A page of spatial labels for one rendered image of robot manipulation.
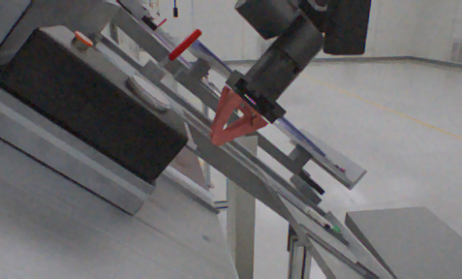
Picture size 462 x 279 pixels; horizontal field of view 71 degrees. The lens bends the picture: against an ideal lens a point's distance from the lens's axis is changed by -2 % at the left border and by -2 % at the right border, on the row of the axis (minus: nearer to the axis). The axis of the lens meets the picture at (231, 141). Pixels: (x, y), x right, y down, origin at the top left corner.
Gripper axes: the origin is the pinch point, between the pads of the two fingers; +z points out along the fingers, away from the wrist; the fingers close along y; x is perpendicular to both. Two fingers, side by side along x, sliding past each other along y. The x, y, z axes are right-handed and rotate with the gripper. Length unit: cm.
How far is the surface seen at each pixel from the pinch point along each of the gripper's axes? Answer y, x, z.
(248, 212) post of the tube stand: -33, 35, 16
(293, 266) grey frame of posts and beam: -10.9, 39.0, 13.8
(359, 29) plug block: 25.6, -7.6, -14.0
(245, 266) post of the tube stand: -33, 48, 31
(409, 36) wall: -748, 511, -436
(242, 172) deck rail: -8.1, 11.4, 3.3
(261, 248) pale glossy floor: -86, 92, 43
